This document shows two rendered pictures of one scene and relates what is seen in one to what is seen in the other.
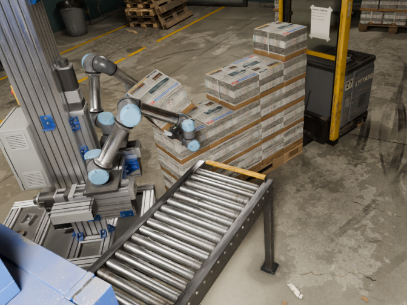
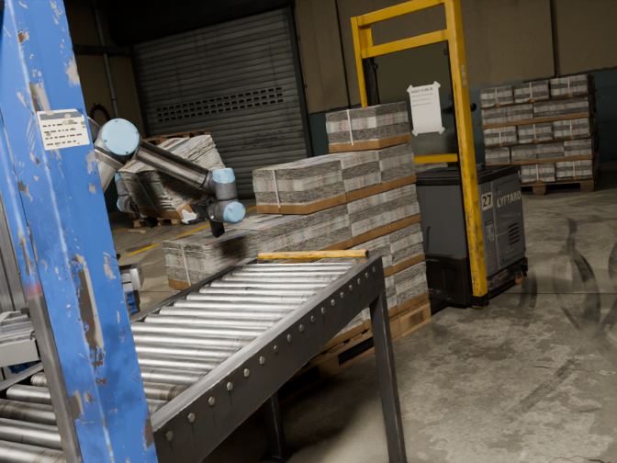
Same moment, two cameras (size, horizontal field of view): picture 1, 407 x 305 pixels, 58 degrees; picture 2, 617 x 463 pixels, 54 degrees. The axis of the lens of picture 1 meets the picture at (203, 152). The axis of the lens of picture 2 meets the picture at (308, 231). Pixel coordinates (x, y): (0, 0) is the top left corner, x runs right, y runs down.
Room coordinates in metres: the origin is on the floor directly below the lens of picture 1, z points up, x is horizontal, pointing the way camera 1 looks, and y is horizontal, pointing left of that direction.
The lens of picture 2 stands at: (-0.20, 0.12, 1.29)
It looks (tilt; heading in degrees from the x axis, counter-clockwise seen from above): 11 degrees down; 352
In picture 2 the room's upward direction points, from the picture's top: 8 degrees counter-clockwise
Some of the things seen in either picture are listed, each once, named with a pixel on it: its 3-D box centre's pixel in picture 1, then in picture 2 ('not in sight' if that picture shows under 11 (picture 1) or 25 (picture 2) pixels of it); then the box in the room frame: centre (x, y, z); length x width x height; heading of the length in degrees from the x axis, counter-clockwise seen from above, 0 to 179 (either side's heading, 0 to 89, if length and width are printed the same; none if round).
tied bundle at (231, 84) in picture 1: (231, 86); (297, 186); (2.88, -0.31, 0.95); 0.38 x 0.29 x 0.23; 33
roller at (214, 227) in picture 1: (194, 219); (238, 309); (1.53, 0.10, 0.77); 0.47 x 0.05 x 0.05; 53
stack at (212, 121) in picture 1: (224, 146); (293, 294); (2.79, -0.20, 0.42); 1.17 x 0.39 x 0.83; 124
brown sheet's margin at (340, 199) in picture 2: (232, 95); (300, 203); (2.87, -0.31, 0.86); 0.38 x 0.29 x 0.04; 33
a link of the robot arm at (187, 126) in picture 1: (188, 128); (223, 184); (2.00, 0.08, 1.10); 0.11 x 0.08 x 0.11; 15
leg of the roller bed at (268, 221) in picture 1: (268, 234); (387, 384); (1.74, -0.36, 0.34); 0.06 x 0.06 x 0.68; 53
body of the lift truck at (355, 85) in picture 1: (329, 90); (459, 229); (3.64, -1.47, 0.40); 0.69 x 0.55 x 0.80; 34
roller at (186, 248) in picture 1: (173, 242); (197, 333); (1.37, 0.22, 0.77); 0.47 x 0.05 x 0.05; 53
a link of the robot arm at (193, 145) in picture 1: (191, 143); (229, 211); (1.98, 0.07, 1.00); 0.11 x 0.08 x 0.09; 28
